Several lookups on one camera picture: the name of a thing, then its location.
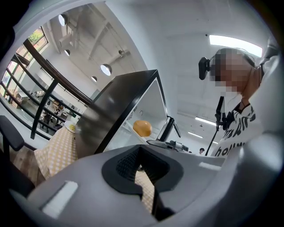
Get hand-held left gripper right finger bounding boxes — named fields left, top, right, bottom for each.
left=139, top=132, right=284, bottom=223

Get black fridge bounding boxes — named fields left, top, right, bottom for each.
left=75, top=69, right=176, bottom=156

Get black metal railing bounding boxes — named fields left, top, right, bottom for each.
left=0, top=39, right=94, bottom=141

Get person's white printed shirt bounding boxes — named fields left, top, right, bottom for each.
left=208, top=97, right=267, bottom=158

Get black head-mounted camera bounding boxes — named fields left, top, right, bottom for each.
left=198, top=56, right=211, bottom=81

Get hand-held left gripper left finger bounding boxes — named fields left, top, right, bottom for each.
left=8, top=145, right=161, bottom=227

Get round yellow bread food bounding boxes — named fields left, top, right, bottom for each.
left=132, top=120, right=153, bottom=137

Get black office chair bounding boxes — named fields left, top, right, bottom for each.
left=0, top=115, right=25, bottom=160

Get black framed window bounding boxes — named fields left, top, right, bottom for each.
left=0, top=26, right=49, bottom=105

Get long ceiling strip light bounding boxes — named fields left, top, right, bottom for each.
left=194, top=116, right=217, bottom=125
left=187, top=131, right=204, bottom=139

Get grey metal device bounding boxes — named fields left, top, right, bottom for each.
left=146, top=139, right=189, bottom=153

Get person's left arm white sleeve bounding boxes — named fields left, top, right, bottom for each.
left=244, top=36, right=284, bottom=147

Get rectangular ceiling light panel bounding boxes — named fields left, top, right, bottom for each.
left=209, top=34, right=263, bottom=57

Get white plate with yellow food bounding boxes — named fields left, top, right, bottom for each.
left=64, top=121, right=78, bottom=133

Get yellow checkered tablecloth table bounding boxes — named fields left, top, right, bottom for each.
left=33, top=126, right=156, bottom=214

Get cluttered background shelves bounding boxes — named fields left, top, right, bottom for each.
left=39, top=98, right=78, bottom=131

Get black stand with clamp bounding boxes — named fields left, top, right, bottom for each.
left=204, top=96, right=235, bottom=157

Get person's head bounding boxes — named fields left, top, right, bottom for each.
left=208, top=47, right=264, bottom=105

